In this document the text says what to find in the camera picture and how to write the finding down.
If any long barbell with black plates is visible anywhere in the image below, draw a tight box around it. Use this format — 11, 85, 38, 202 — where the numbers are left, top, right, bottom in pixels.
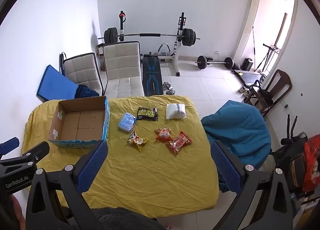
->
98, 27, 201, 46

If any silver cable handle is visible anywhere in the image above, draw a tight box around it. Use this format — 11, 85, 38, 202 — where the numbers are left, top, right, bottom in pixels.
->
157, 43, 173, 56

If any yellow tablecloth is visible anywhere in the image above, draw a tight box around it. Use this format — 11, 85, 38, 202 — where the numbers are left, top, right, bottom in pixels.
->
21, 95, 220, 218

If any dark wooden chair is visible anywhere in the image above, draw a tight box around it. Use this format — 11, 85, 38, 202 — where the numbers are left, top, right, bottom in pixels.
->
243, 69, 293, 118

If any white squat rack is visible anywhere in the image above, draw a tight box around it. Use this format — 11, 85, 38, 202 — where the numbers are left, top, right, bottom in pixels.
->
117, 10, 187, 78

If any leaning wooden plank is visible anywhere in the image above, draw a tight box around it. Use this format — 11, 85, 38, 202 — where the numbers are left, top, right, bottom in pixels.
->
275, 12, 288, 48

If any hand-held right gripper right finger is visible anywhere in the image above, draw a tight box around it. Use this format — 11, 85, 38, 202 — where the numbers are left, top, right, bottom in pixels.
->
211, 140, 294, 230

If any cardboard box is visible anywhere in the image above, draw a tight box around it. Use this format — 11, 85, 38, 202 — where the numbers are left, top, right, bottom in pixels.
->
48, 96, 111, 149

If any small white padded chair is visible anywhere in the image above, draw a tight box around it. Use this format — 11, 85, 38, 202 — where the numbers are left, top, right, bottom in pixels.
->
62, 52, 104, 96

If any black blue weight bench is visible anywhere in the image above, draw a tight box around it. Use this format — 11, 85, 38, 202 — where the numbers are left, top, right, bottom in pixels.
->
142, 54, 164, 96

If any black speaker box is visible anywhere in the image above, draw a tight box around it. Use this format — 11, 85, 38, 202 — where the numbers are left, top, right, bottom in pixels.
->
242, 58, 254, 72

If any large white padded chair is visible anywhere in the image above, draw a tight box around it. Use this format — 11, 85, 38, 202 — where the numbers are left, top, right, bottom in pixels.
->
102, 41, 146, 98

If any short barbell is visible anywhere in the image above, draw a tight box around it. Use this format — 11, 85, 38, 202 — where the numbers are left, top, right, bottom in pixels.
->
195, 55, 234, 70

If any orange panda snack packet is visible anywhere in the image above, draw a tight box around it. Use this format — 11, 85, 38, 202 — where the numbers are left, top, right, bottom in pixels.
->
154, 127, 173, 142

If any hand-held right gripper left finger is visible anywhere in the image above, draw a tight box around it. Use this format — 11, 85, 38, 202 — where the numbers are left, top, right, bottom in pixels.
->
25, 140, 109, 230

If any treadmill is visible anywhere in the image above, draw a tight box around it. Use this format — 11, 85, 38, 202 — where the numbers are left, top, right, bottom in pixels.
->
233, 43, 282, 88

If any blue white tissue packet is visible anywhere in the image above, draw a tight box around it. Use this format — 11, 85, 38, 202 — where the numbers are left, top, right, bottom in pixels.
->
118, 112, 137, 133

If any red snack packet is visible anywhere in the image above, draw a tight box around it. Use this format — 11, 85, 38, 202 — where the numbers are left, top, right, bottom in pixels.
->
165, 131, 193, 155

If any white door frame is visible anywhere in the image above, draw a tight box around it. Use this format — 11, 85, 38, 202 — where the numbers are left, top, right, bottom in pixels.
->
232, 0, 299, 76

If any red plastic bag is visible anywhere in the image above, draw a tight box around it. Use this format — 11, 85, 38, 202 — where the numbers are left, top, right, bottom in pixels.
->
302, 134, 320, 193

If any dark fleece clothing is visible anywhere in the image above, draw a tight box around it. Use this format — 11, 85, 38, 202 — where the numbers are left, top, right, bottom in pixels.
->
92, 207, 167, 230

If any black yellow wipes packet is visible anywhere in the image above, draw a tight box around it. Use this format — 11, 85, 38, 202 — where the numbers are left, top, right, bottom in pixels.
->
136, 106, 159, 122

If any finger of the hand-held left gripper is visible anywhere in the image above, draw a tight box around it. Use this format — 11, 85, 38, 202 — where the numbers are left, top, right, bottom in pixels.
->
0, 141, 50, 170
0, 137, 20, 156

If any black exercise bike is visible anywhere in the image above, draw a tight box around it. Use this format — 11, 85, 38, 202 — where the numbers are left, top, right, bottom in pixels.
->
273, 113, 311, 197

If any blue folding mat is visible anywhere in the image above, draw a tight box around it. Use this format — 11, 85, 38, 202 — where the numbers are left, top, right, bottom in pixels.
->
36, 65, 81, 102

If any yellow panda snack packet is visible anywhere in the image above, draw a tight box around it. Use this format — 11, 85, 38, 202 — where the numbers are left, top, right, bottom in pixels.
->
126, 130, 148, 152

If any white fabric pouch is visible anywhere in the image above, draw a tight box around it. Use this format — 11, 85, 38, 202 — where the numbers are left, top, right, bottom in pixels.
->
166, 103, 187, 120

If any chrome dumbbell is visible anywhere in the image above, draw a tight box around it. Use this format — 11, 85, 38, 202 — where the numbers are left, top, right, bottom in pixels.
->
162, 82, 177, 95

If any navy cloth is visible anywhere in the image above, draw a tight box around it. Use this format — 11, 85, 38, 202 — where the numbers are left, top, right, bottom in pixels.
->
75, 84, 100, 99

